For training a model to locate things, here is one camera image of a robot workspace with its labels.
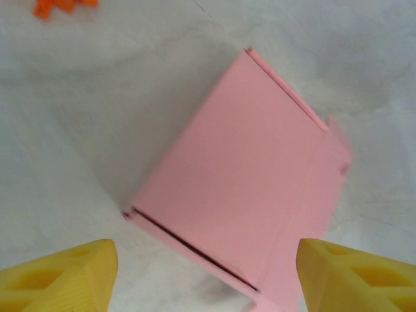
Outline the orange plastic toy piece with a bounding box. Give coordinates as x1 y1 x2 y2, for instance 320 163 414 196
32 0 99 22

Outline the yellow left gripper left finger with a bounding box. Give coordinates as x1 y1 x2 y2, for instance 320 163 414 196
0 239 118 312

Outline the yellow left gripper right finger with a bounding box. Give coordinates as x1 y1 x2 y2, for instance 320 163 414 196
298 238 416 312

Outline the pink paper box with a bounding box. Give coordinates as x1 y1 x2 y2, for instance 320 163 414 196
122 47 354 312

